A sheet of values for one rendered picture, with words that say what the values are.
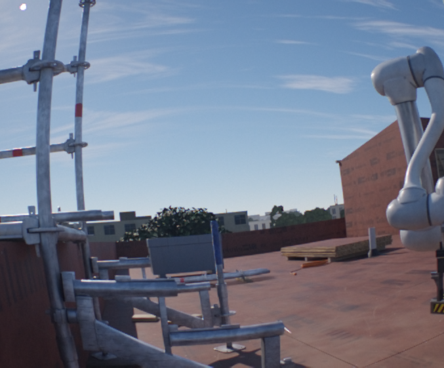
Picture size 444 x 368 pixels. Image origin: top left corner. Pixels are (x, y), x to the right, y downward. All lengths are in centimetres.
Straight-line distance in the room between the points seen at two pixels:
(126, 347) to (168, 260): 595
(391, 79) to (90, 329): 132
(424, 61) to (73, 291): 139
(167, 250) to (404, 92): 599
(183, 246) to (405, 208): 606
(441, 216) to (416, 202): 10
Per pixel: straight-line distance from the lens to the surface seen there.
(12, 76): 130
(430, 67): 149
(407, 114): 152
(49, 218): 116
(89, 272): 223
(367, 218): 1212
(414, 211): 125
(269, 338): 123
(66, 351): 119
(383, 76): 153
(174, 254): 708
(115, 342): 117
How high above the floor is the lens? 69
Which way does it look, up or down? 6 degrees up
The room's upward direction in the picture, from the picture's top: 6 degrees counter-clockwise
